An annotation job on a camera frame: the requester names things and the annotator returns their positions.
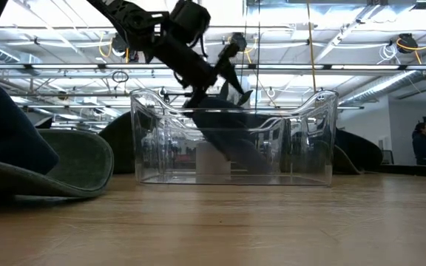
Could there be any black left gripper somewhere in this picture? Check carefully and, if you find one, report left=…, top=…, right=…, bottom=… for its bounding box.
left=152, top=33, right=246, bottom=108

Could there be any grey green bucket hat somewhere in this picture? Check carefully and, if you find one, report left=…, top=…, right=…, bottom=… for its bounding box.
left=98, top=110, right=137, bottom=174

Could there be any dark green bucket hat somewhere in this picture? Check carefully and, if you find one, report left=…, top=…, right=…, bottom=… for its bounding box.
left=0, top=129, right=115, bottom=199

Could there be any snake plant in white pot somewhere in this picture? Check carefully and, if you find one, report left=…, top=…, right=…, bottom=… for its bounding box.
left=195, top=81, right=254, bottom=174

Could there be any clear plastic bin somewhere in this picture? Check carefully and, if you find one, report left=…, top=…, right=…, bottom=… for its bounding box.
left=129, top=87, right=339, bottom=187

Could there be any black ceiling cable reel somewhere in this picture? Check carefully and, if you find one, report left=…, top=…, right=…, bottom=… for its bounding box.
left=111, top=33, right=140, bottom=64
left=396, top=33, right=419, bottom=55
left=231, top=32, right=248, bottom=52

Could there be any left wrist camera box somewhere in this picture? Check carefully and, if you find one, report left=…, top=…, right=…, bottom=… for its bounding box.
left=168, top=0, right=212, bottom=46

